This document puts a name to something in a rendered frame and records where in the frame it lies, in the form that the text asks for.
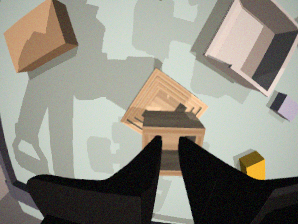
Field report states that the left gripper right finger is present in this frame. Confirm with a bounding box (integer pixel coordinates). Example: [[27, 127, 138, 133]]
[[178, 136, 298, 224]]

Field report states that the yellow block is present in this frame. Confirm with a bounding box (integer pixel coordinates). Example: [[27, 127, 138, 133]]
[[239, 151, 265, 180]]

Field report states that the white open box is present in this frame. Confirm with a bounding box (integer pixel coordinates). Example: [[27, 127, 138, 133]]
[[203, 0, 298, 97]]

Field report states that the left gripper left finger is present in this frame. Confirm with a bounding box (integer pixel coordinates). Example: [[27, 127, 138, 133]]
[[26, 135, 162, 224]]

